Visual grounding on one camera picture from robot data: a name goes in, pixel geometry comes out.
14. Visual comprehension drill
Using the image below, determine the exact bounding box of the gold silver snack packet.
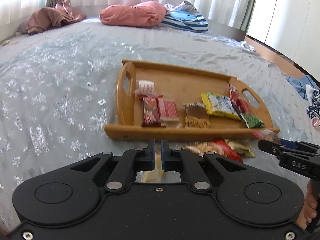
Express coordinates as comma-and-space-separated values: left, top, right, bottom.
136, 146, 181, 183

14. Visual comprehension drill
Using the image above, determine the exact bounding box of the brown peanut snack packet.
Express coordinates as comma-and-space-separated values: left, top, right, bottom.
182, 102, 211, 128

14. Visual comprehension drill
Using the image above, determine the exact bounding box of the yellow white snack packet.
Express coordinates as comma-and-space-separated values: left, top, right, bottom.
201, 92, 241, 120

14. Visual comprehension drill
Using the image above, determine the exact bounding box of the white red snack packet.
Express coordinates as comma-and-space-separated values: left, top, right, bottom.
134, 80, 156, 96

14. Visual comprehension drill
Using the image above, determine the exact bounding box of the person right hand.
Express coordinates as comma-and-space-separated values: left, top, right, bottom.
297, 181, 317, 229

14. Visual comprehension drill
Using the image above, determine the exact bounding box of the small pink snack packet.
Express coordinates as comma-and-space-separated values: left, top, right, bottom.
253, 129, 279, 143

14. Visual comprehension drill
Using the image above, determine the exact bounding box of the green snack packet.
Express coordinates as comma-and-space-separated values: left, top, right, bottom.
240, 113, 264, 128

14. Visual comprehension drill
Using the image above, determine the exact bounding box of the large red biscuit bag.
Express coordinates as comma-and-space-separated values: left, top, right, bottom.
184, 140, 243, 163

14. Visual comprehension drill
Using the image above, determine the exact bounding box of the pink wafer snack packet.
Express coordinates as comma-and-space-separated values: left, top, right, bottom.
157, 95, 180, 127

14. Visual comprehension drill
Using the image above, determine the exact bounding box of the dark red snack packet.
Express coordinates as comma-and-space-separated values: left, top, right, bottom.
139, 95, 162, 127

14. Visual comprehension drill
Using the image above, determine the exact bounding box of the red long snack packet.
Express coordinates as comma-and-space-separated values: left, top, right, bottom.
229, 83, 253, 114

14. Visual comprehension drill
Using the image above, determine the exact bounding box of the blue clothes pile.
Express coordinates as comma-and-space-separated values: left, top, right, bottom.
286, 75, 320, 129

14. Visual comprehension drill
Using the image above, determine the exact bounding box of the wooden serving tray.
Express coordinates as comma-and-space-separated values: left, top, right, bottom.
104, 59, 280, 141

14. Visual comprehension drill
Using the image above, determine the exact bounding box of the snowflake bed sheet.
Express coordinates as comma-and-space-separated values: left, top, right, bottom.
1, 19, 319, 231

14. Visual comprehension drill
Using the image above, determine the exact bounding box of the white crumpled item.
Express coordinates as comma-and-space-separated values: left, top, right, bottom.
240, 41, 256, 53

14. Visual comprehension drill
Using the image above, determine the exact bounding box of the white wardrobe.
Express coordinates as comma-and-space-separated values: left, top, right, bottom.
247, 0, 319, 79

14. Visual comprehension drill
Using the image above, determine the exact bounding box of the blue striped pillow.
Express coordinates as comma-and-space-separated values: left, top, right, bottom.
159, 1, 209, 33

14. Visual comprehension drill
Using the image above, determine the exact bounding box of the pink pillow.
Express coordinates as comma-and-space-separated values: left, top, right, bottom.
99, 1, 167, 27

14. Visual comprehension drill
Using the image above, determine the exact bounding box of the mauve crumpled cloth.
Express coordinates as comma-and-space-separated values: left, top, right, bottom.
15, 0, 87, 35

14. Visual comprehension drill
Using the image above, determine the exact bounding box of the wooden bed frame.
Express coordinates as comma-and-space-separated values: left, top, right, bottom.
245, 35, 307, 79

